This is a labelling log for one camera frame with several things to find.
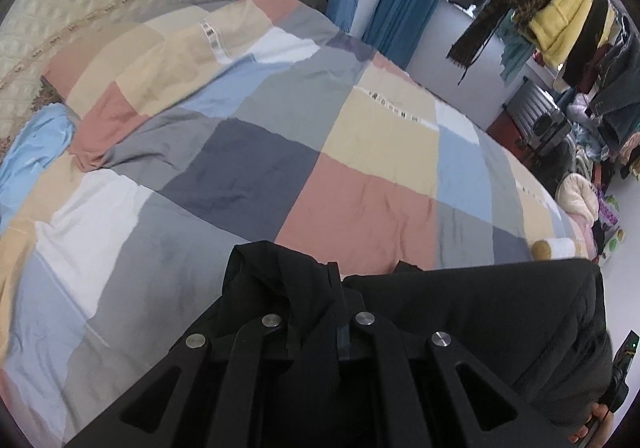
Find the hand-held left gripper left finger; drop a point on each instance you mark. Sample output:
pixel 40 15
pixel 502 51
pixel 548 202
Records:
pixel 250 343

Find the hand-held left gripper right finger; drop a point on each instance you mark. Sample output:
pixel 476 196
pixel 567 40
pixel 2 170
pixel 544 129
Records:
pixel 381 343

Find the black puffer jacket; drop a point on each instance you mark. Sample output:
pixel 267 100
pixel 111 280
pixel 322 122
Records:
pixel 475 308

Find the pile of mixed clothes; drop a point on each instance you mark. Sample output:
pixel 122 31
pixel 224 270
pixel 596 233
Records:
pixel 595 148

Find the person's right hand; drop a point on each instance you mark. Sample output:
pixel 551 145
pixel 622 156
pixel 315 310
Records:
pixel 597 430

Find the white green-dotted bag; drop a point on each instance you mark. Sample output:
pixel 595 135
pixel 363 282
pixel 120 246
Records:
pixel 614 243

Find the pink cushion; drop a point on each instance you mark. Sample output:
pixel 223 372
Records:
pixel 585 238

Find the purple patterned bag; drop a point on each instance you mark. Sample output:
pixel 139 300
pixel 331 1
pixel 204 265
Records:
pixel 609 213

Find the cream fluffy blanket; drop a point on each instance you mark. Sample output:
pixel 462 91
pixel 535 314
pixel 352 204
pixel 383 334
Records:
pixel 577 198

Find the patchwork pastel quilt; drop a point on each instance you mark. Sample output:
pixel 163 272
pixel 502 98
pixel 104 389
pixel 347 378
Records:
pixel 250 153

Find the grey ribbed suitcase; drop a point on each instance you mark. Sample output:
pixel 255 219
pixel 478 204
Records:
pixel 542 120

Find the dark denim jacket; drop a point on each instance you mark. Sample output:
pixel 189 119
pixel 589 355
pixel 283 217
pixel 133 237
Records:
pixel 620 93

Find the light blue pillow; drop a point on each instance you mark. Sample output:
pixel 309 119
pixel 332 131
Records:
pixel 30 153

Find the teal hanging cloth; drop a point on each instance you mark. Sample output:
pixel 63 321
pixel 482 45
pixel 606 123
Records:
pixel 517 48

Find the black hanging garment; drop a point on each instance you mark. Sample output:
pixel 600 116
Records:
pixel 587 48

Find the blue curtain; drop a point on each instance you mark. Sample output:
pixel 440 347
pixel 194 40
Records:
pixel 405 3

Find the yellow fleece jacket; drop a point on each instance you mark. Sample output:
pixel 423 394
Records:
pixel 565 13

